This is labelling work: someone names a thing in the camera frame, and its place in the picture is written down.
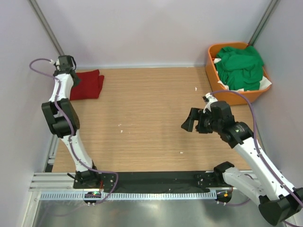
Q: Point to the right aluminium frame post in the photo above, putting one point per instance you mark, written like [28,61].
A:
[263,21]

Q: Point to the green t shirt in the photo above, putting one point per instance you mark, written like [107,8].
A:
[240,68]

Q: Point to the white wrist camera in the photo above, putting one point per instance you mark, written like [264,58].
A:
[208,99]
[55,63]

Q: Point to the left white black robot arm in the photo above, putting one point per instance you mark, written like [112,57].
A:
[63,121]

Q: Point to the left aluminium frame post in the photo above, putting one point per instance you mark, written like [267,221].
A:
[42,19]

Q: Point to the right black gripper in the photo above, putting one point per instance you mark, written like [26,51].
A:
[196,114]

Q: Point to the white cloth in bin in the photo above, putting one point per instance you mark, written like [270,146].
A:
[263,84]

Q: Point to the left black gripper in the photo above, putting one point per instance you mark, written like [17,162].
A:
[76,82]

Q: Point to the white slotted cable duct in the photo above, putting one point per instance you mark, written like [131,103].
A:
[86,195]

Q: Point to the red t shirt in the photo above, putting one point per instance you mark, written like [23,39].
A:
[89,87]

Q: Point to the aluminium frame post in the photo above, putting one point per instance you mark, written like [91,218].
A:
[263,21]
[42,19]

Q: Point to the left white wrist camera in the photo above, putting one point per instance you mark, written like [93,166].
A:
[55,63]

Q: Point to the orange plastic bin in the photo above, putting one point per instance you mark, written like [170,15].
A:
[232,98]

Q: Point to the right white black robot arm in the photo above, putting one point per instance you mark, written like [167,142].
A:
[276,197]

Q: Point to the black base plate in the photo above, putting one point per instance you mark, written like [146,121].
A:
[157,182]

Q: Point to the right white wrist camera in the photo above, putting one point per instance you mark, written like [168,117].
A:
[208,99]

